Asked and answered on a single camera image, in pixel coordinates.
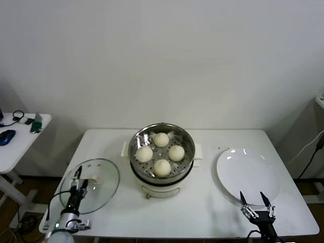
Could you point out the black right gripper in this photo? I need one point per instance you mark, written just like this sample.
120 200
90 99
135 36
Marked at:
265 222

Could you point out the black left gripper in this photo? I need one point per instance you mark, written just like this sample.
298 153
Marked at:
74 201

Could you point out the white steamed baozi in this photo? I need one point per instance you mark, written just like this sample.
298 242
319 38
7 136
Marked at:
144 155
176 153
161 139
162 168

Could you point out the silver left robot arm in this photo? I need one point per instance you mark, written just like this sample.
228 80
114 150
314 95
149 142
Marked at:
62 230

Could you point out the stainless perforated steamer basket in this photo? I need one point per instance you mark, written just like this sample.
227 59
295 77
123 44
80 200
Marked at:
188 149

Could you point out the white round plate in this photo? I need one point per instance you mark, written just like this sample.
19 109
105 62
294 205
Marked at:
248 172

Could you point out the white furniture base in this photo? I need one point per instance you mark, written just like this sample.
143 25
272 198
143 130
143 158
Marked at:
314 188

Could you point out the white side table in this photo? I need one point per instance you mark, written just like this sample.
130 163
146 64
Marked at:
22 144

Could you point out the green small device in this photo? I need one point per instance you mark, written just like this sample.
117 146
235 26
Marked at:
36 126

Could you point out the grey wedge stand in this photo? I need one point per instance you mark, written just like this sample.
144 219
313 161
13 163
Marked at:
38 117

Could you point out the small black device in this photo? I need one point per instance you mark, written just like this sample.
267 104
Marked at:
30 121

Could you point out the white electric cooker base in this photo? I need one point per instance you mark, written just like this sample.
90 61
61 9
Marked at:
162 189

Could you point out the small white adapter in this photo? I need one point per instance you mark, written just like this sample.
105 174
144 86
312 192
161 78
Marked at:
23 120

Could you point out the blue computer mouse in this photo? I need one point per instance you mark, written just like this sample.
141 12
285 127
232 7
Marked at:
7 137

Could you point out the white shelf edge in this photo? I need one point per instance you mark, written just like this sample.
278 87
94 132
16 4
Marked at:
320 101

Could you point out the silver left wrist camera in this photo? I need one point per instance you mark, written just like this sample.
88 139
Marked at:
81 224

